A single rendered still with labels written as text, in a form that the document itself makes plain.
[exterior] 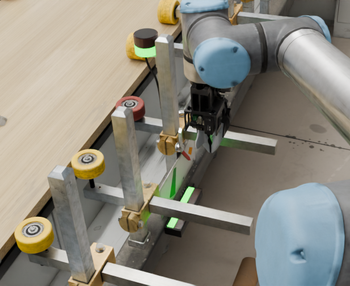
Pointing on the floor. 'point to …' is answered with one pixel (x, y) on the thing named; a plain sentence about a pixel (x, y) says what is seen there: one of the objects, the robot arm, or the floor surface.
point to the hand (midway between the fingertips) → (211, 145)
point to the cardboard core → (247, 273)
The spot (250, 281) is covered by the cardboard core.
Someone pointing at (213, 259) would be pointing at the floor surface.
